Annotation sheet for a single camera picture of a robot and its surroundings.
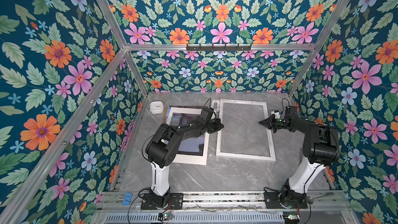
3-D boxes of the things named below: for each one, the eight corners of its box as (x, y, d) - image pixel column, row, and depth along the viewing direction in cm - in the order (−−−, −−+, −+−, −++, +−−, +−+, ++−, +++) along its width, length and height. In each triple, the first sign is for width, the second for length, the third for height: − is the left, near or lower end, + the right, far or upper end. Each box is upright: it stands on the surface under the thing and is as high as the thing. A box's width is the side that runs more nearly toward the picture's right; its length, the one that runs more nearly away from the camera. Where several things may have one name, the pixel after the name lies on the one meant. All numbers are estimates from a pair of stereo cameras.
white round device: (149, 113, 110) (147, 110, 107) (152, 104, 116) (150, 100, 112) (162, 113, 110) (161, 110, 107) (165, 104, 116) (163, 100, 112)
